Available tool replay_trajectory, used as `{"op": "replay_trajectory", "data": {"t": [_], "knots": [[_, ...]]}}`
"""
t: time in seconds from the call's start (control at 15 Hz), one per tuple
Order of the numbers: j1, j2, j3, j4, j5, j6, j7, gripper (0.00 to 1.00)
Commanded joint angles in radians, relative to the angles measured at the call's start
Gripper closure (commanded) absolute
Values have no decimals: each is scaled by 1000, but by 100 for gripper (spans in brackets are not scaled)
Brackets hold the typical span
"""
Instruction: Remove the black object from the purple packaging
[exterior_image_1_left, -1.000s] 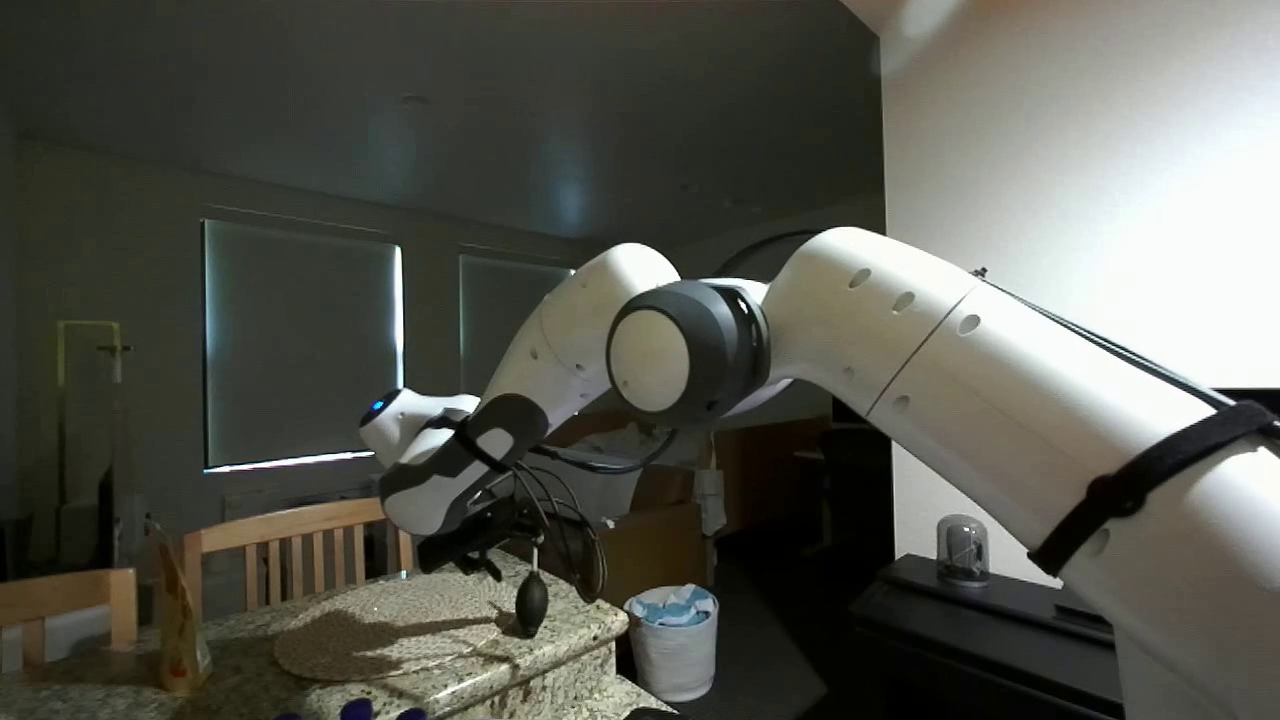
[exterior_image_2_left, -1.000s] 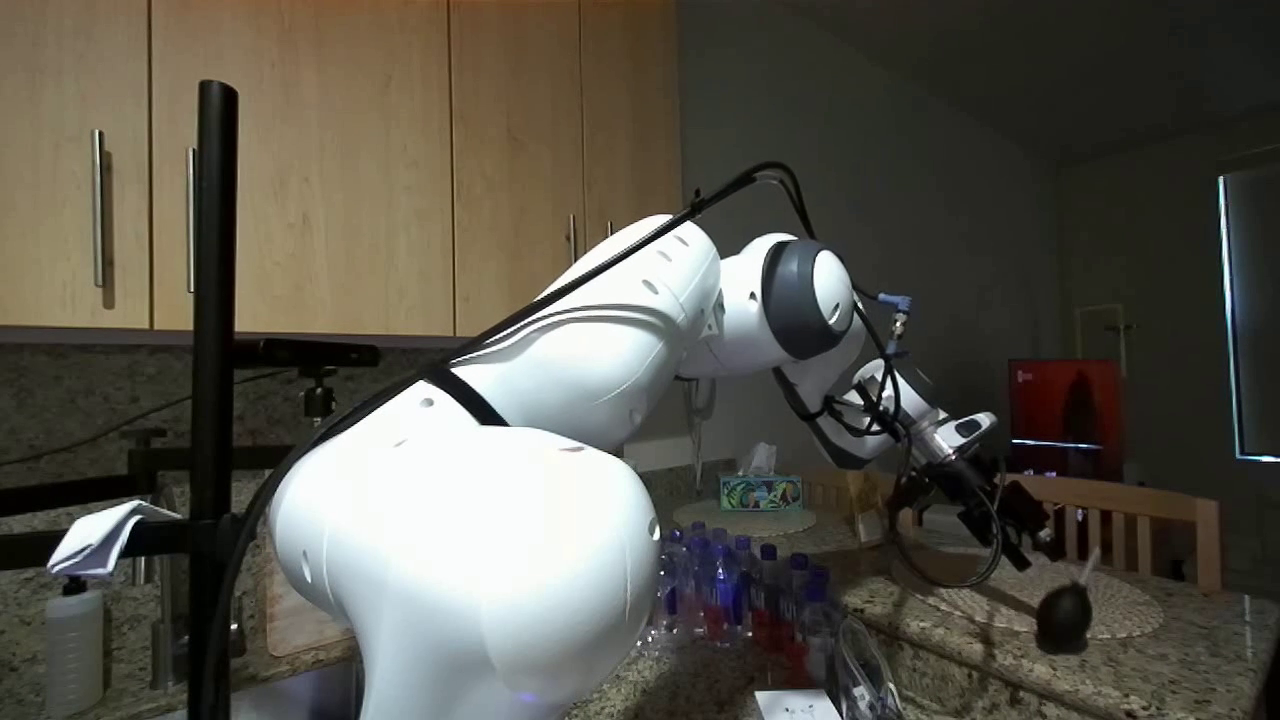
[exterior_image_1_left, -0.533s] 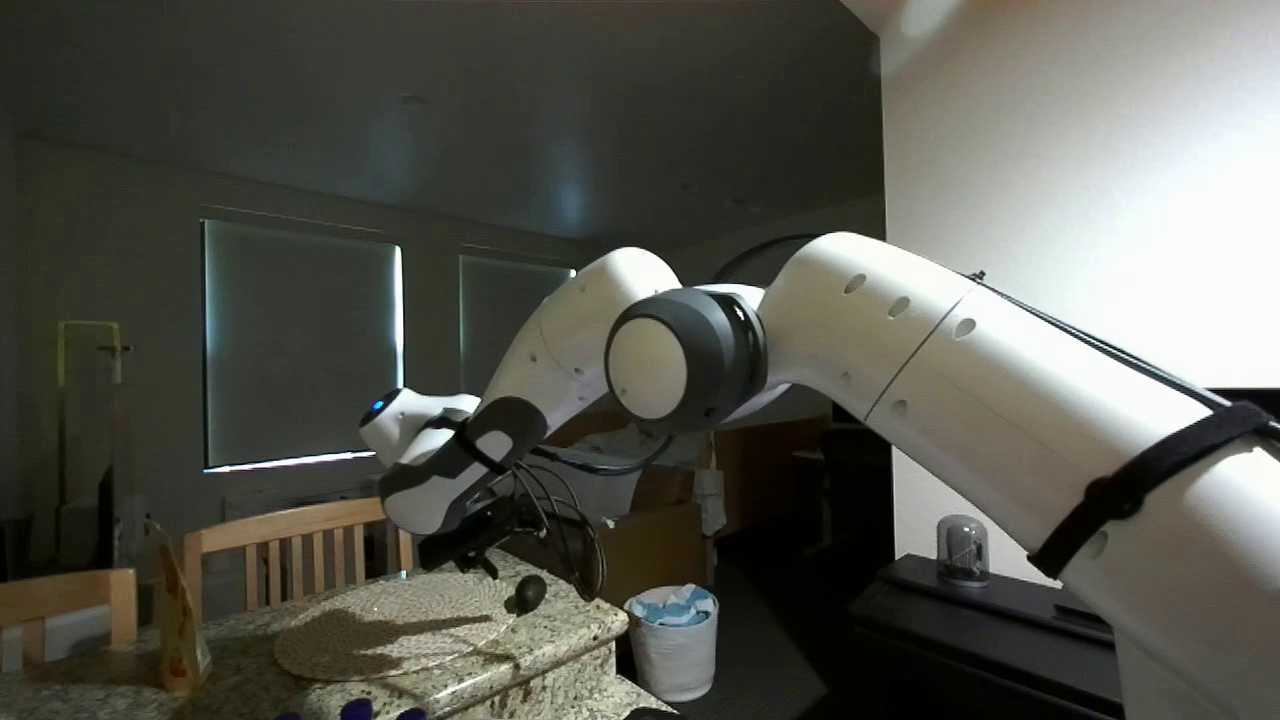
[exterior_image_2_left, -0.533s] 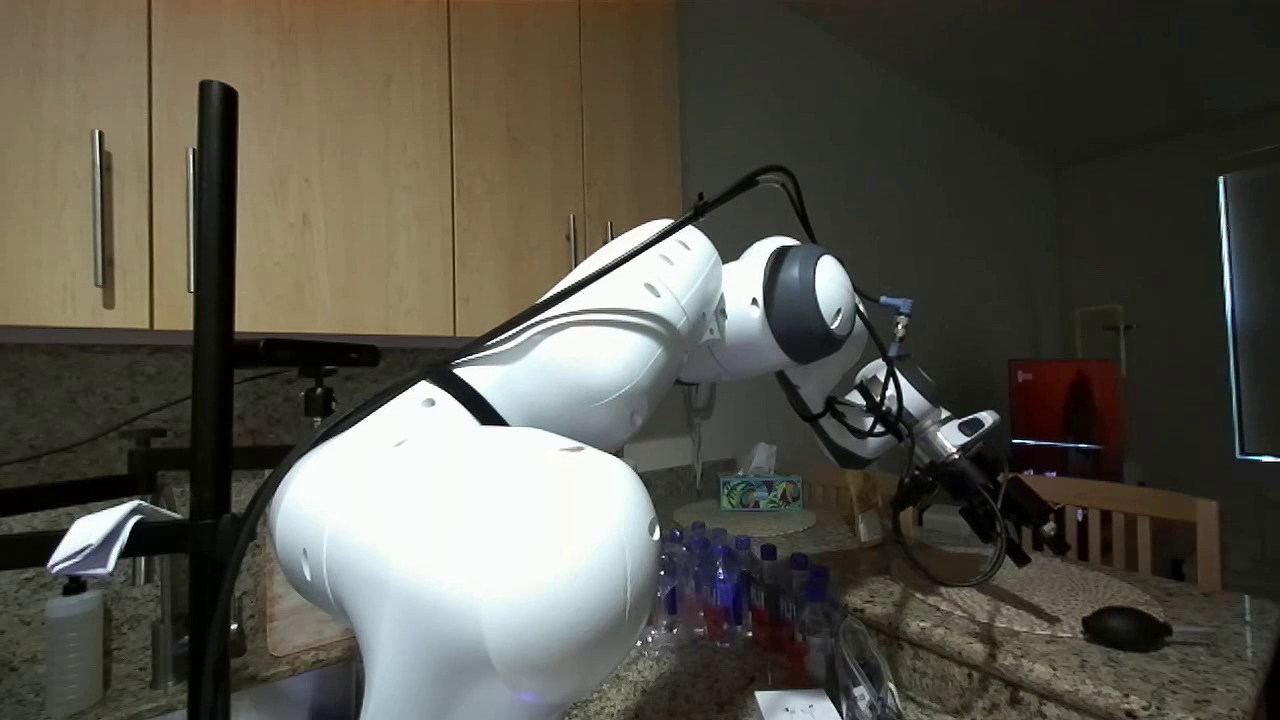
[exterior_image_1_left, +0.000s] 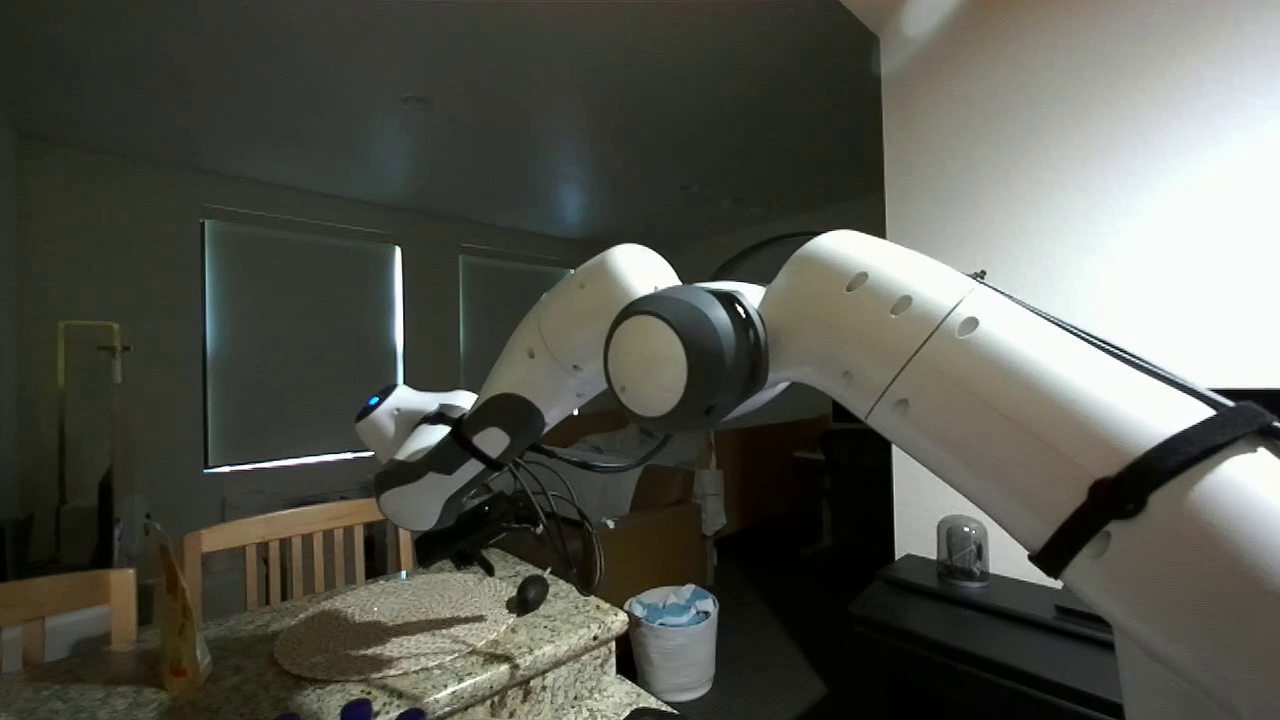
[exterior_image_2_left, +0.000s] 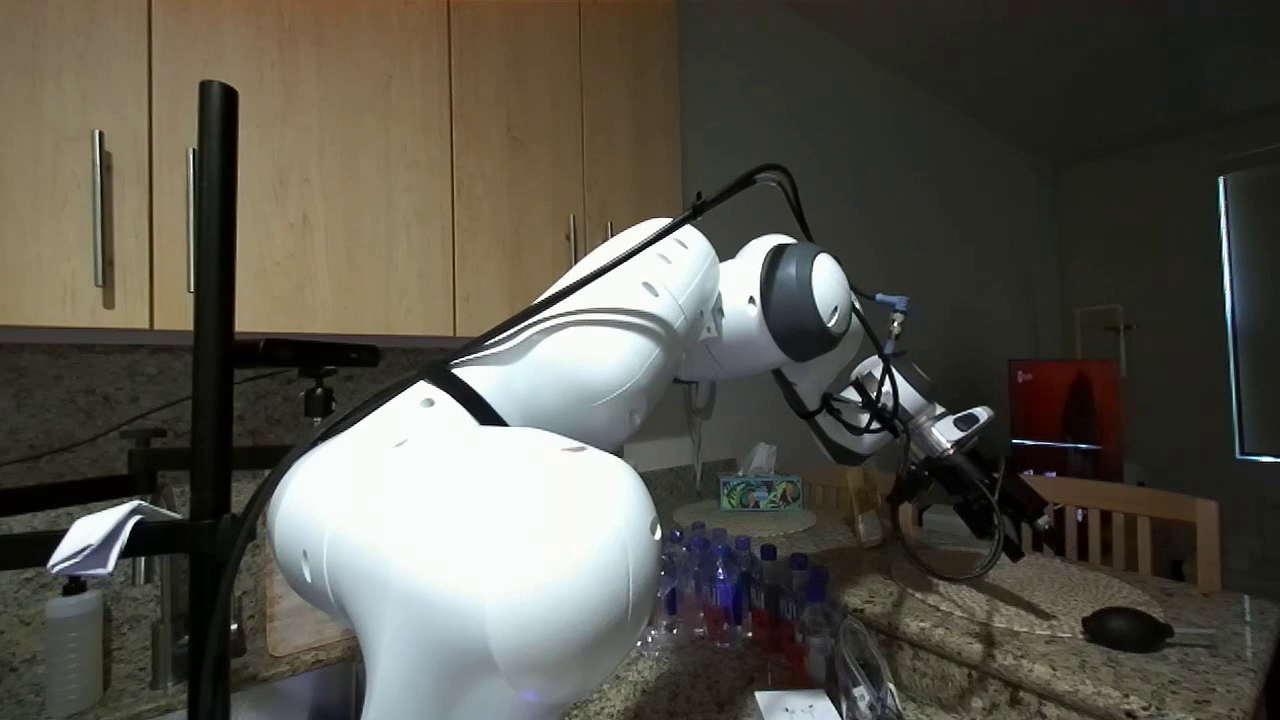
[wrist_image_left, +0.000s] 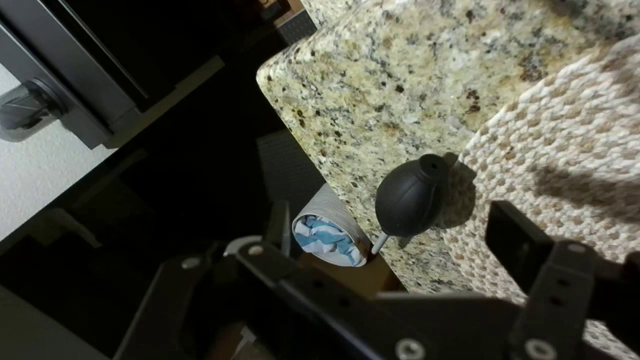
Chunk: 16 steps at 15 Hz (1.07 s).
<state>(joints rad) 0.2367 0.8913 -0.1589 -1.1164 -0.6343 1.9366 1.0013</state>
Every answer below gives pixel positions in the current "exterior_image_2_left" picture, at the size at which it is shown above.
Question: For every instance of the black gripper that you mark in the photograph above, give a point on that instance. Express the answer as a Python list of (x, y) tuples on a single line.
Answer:
[(964, 486)]

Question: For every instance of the black rubber blower bulb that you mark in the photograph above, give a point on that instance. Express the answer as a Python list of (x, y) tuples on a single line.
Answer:
[(1126, 629)]

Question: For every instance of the clear purple zip bag packaging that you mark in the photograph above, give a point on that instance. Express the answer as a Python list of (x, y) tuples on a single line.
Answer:
[(866, 666)]

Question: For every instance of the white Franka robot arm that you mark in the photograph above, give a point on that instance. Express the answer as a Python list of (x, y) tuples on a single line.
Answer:
[(504, 534)]

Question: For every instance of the round woven placemat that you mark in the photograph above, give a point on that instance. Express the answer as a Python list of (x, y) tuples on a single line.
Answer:
[(1092, 587)]

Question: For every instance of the wooden slatted chair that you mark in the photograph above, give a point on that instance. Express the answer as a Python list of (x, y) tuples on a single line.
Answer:
[(1132, 515)]

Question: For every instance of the red appliance box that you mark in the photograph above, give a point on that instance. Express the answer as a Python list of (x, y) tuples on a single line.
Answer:
[(1065, 413)]

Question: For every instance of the patterned tissue box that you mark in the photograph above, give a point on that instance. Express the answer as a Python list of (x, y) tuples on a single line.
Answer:
[(761, 486)]

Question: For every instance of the white card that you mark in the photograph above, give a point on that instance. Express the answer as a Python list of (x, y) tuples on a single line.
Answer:
[(796, 707)]

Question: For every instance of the light wooden cabinet door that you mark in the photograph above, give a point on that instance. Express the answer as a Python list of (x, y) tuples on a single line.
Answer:
[(304, 160), (66, 160), (633, 123), (521, 147)]

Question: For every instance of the crumpled white paper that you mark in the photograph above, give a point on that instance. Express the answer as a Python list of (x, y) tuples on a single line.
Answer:
[(100, 536)]

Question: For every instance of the black stand crossbar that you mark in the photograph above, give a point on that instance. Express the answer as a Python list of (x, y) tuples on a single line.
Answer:
[(82, 541)]

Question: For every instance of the white plastic bottle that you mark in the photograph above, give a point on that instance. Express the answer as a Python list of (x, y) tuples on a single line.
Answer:
[(74, 654)]

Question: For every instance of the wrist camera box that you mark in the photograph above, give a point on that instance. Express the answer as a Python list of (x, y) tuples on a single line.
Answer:
[(959, 427)]

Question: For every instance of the black camera stand pole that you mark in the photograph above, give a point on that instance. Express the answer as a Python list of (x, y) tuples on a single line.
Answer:
[(209, 401)]

